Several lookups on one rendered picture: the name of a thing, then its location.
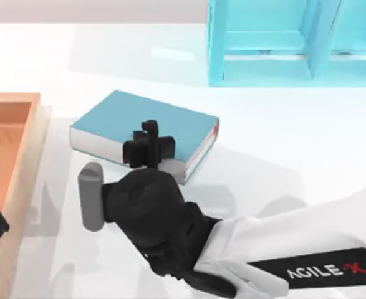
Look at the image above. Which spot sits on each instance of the blue book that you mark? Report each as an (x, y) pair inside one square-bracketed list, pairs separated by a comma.
[(123, 115)]

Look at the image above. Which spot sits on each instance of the pale grey rounded box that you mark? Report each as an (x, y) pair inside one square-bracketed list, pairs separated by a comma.
[(90, 196)]

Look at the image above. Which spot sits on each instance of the salmon shallow box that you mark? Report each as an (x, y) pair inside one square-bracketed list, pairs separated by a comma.
[(5, 140)]

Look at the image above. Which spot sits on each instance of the light blue rack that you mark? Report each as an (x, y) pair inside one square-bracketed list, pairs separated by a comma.
[(263, 40)]

